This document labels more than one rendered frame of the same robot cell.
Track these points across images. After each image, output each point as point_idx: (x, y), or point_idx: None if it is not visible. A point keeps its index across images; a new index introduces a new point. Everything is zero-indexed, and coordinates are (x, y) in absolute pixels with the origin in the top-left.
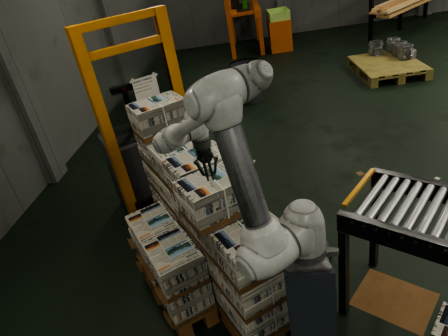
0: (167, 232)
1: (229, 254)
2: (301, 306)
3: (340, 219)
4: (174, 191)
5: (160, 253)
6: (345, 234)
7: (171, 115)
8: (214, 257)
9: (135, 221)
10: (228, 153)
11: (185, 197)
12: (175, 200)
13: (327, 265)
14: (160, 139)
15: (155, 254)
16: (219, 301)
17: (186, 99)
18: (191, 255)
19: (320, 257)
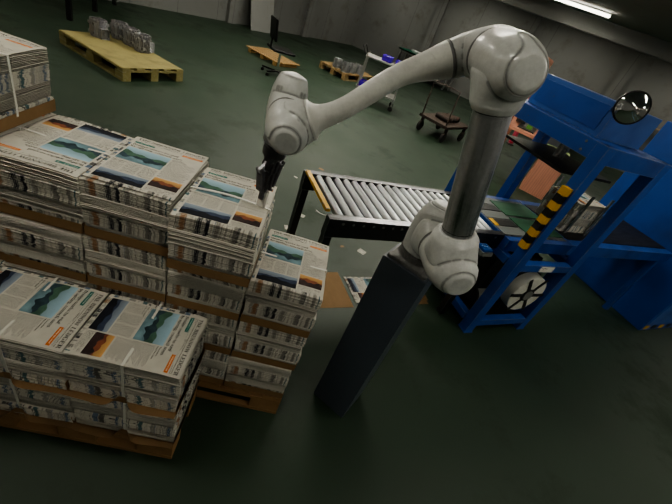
0: (101, 311)
1: (304, 293)
2: (411, 309)
3: (331, 224)
4: (173, 228)
5: (131, 347)
6: (330, 238)
7: (21, 80)
8: (244, 310)
9: None
10: (500, 146)
11: (228, 231)
12: (116, 249)
13: None
14: (303, 127)
15: (123, 353)
16: (205, 371)
17: (527, 62)
18: (190, 324)
19: None
